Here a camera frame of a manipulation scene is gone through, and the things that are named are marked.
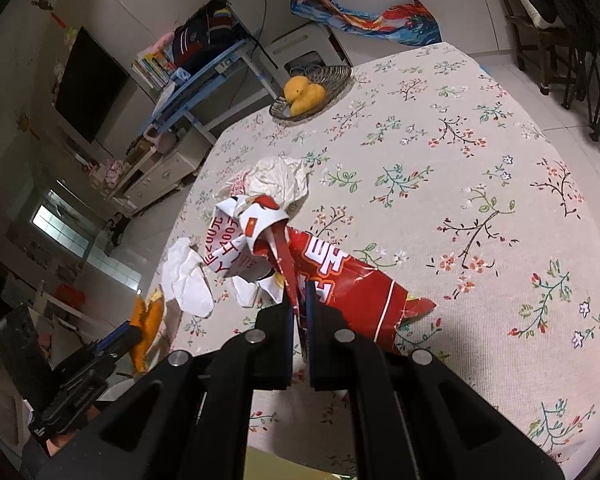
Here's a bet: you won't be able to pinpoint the colourful printed shoulder bag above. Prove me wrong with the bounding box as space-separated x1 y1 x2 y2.
289 0 444 48

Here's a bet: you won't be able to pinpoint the floral tablecloth table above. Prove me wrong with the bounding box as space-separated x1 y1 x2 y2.
167 41 600 479

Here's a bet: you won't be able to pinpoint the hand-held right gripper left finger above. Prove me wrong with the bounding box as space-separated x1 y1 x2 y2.
34 287 297 480

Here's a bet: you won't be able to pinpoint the crumpled plain white paper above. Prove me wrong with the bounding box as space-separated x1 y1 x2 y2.
218 156 314 222

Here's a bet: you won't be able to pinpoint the woven fruit basket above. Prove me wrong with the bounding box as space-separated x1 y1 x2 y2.
268 63 354 122

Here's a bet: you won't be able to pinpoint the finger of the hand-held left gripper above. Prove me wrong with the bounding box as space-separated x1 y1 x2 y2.
99 321 143 351
86 336 141 362

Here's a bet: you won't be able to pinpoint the black hanging cable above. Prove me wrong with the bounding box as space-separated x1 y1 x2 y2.
259 0 274 44

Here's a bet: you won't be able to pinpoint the pink kettlebell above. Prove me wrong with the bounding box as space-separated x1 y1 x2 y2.
144 127 179 154

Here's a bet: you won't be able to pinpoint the row of books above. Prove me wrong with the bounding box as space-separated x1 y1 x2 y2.
132 49 179 92

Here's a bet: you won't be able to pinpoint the white television cabinet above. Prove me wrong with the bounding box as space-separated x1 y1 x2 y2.
102 130 214 212

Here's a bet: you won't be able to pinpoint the pink plush toy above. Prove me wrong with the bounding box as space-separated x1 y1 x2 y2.
144 31 176 57

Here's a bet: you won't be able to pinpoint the red knot wall decoration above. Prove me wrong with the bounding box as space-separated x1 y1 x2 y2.
32 0 67 29

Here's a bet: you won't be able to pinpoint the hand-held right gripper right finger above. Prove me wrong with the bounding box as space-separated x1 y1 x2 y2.
305 281 566 480

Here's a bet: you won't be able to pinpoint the yellow plastic bin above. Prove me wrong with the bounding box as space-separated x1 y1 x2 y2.
245 446 357 480

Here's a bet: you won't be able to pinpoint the black flat television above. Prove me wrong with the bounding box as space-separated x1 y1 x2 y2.
54 26 130 145

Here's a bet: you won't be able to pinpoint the yellow mango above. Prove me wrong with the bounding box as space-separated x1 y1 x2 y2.
289 83 327 117
283 75 314 106

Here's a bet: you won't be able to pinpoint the black folding chairs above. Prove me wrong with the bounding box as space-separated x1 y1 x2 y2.
549 0 600 174

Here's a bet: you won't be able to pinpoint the long orange fruit peel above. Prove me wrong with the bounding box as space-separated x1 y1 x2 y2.
128 287 167 374

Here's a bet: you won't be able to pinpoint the dark striped backpack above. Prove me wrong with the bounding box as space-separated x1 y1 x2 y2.
172 0 252 74

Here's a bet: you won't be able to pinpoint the pink floral box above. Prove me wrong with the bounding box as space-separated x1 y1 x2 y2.
102 158 127 187

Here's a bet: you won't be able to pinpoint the blue study desk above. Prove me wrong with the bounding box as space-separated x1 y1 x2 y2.
142 39 282 149

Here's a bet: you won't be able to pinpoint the red snack wrapper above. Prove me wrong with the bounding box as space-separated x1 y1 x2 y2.
267 224 437 357

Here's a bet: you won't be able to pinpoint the person's left hand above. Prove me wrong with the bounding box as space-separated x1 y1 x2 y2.
46 427 81 457

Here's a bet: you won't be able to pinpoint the crumpled red-printed white paper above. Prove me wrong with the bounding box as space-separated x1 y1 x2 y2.
207 194 292 309

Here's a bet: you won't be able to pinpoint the white air purifier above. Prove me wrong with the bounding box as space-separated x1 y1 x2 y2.
269 22 354 79

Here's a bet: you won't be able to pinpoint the flat white tissue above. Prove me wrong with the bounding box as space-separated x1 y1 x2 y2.
160 237 215 319

